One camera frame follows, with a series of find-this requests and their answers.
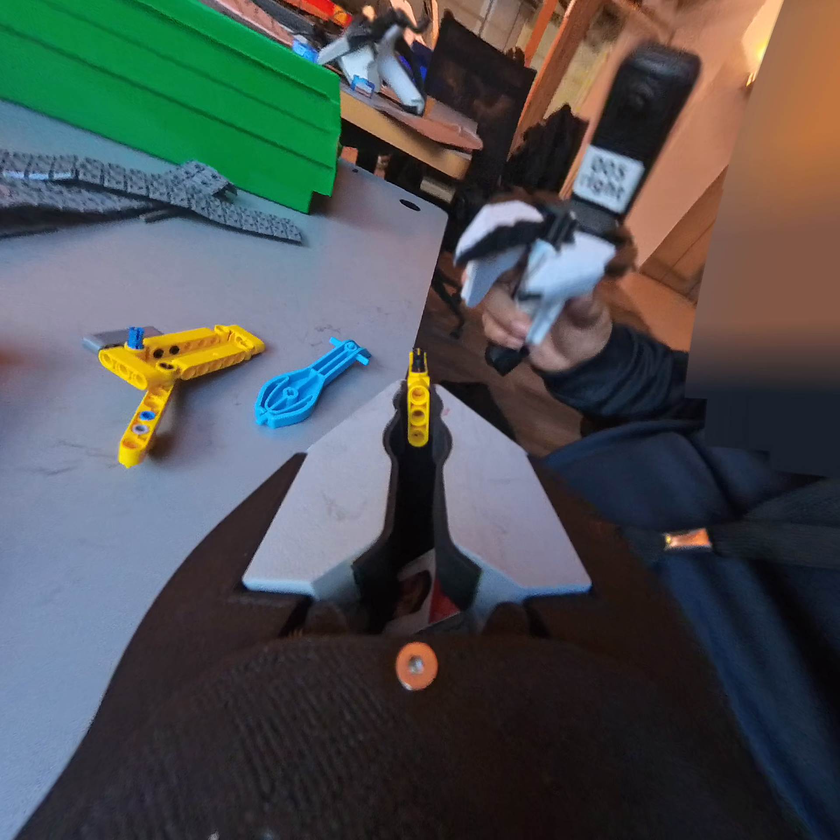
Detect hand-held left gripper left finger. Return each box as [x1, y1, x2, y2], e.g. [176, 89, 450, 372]
[241, 378, 411, 601]

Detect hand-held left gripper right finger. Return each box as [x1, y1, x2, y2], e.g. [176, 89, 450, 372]
[430, 385, 593, 613]

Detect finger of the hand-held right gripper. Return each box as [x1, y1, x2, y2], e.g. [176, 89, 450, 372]
[515, 233, 619, 317]
[454, 200, 547, 308]

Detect yellow toy brick beam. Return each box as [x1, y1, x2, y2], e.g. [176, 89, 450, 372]
[406, 350, 432, 448]

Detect person's right forearm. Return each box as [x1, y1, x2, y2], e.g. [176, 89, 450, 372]
[537, 325, 708, 431]

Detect grey desk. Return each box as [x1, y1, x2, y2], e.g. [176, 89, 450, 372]
[0, 98, 450, 840]

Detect person's right hand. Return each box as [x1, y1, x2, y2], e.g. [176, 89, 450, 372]
[481, 282, 615, 374]

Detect white photo card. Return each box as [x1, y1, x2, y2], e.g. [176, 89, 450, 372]
[384, 550, 464, 635]

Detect blue plastic toy piece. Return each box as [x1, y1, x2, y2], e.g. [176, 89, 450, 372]
[254, 337, 373, 430]

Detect wooden table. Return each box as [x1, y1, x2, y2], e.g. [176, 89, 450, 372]
[338, 85, 485, 182]

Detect black monitor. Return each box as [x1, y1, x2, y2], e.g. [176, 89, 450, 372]
[423, 12, 538, 193]

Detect yellow toy brick assembly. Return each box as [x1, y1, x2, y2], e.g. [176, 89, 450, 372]
[98, 324, 266, 469]

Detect white plastic object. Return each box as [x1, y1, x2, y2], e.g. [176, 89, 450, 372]
[317, 8, 429, 116]

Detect grey toy track strip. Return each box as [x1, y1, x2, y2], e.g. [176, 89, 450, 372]
[0, 150, 238, 202]
[0, 189, 304, 245]

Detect person's dark blue clothing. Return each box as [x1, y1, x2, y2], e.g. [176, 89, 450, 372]
[538, 420, 840, 840]

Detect small grey block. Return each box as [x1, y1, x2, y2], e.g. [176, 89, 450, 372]
[83, 326, 162, 353]

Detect green plastic crate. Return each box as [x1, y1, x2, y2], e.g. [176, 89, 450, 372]
[0, 0, 342, 215]

